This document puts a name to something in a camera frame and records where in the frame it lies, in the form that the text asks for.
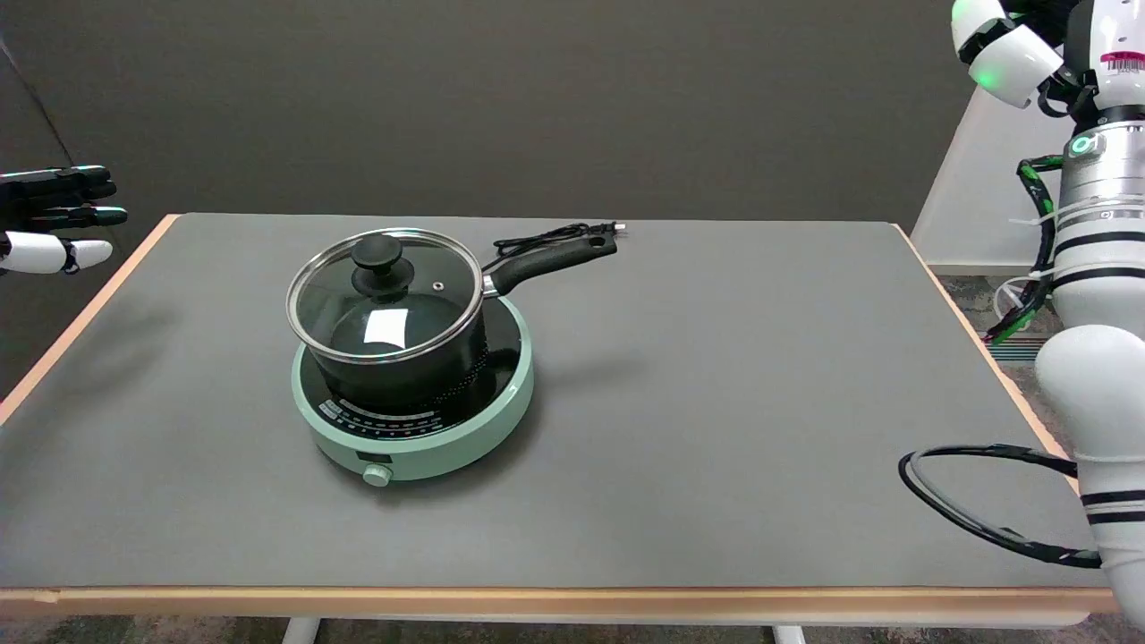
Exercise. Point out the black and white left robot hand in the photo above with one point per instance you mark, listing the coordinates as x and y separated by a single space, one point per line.
45 252

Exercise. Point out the glass pot lid black knob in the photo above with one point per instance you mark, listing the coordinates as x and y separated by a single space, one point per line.
429 268

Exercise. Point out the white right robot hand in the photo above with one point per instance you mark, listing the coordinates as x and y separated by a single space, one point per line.
1118 36

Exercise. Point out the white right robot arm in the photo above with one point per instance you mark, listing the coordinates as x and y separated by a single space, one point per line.
1100 385

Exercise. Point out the mint green induction cooker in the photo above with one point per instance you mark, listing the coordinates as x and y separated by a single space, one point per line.
447 456

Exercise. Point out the white board panel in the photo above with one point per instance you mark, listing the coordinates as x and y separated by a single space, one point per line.
975 206

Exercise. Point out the white table leg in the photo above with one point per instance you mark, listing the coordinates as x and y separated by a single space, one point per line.
789 635
301 631

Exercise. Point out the grey table mat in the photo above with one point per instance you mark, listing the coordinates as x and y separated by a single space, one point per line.
716 447

